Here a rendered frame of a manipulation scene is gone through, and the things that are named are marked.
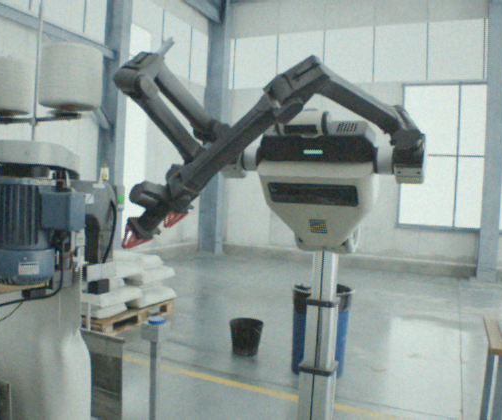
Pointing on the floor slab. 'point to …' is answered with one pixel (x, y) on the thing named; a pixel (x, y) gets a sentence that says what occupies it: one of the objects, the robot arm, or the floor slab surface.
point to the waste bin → (305, 323)
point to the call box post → (154, 380)
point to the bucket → (245, 336)
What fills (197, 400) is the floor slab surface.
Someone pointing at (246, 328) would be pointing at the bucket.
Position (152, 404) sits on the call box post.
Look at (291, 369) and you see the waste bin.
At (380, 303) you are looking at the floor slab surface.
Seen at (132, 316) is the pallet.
